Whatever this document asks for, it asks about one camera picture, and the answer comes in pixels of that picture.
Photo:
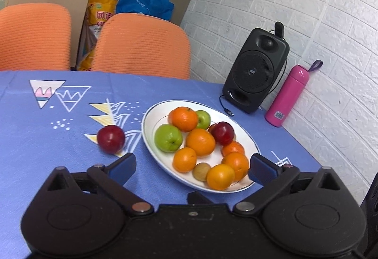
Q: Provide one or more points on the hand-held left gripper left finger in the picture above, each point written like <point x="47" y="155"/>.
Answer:
<point x="125" y="166"/>

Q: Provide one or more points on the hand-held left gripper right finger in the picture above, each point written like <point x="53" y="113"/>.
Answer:
<point x="261" y="168"/>

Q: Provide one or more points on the white plate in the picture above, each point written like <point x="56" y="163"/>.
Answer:
<point x="164" y="158"/>

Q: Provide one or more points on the large green apple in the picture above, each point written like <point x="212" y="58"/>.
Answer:
<point x="168" y="137"/>

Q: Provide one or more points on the dark red apple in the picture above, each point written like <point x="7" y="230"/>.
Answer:
<point x="223" y="133"/>

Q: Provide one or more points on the brown kiwi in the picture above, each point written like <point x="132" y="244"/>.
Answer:
<point x="201" y="171"/>

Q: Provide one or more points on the small green apple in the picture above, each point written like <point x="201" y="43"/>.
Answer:
<point x="203" y="119"/>

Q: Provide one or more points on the pink bottle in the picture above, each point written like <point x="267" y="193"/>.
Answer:
<point x="285" y="93"/>

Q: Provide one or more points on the blue printed tablecloth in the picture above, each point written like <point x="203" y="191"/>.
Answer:
<point x="44" y="143"/>

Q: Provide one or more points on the black speaker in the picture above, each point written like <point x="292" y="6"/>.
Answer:
<point x="251" y="75"/>

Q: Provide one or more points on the orange chair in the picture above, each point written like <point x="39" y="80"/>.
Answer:
<point x="32" y="37"/>
<point x="141" y="46"/>

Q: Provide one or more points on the yellow sack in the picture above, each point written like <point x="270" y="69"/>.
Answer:
<point x="97" y="13"/>

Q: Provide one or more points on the blue plastic bag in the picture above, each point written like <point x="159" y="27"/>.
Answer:
<point x="141" y="3"/>

